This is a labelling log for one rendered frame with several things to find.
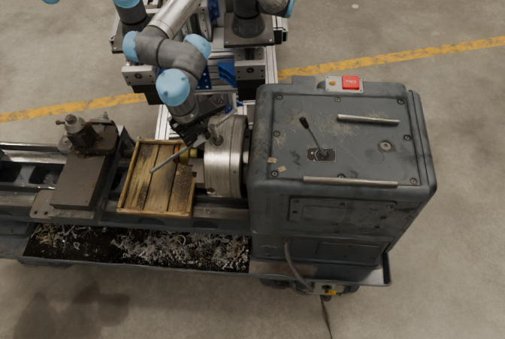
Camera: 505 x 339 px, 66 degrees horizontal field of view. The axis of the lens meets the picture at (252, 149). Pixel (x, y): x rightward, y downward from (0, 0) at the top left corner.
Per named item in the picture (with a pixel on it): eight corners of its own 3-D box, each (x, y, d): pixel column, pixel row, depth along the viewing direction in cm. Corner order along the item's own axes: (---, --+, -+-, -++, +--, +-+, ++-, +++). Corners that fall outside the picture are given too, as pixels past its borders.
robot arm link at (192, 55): (169, 25, 97) (151, 62, 93) (210, 34, 94) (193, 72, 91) (178, 45, 104) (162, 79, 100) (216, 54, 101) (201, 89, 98)
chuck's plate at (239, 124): (250, 134, 166) (244, 99, 137) (244, 206, 155) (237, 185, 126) (242, 134, 167) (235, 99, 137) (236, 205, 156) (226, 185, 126)
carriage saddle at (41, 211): (129, 132, 182) (125, 125, 177) (100, 225, 156) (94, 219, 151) (68, 129, 184) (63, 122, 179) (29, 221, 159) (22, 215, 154)
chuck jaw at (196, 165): (218, 158, 143) (213, 186, 136) (219, 165, 147) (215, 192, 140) (188, 156, 144) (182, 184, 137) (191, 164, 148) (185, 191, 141)
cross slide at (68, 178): (121, 125, 177) (118, 119, 173) (92, 211, 153) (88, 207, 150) (86, 123, 178) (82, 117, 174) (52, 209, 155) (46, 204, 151)
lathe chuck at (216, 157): (242, 134, 167) (234, 99, 137) (236, 206, 156) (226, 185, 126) (222, 133, 167) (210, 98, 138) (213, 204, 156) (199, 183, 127)
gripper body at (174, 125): (173, 131, 114) (161, 113, 103) (195, 113, 116) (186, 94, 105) (188, 149, 112) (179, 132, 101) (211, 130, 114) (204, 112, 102)
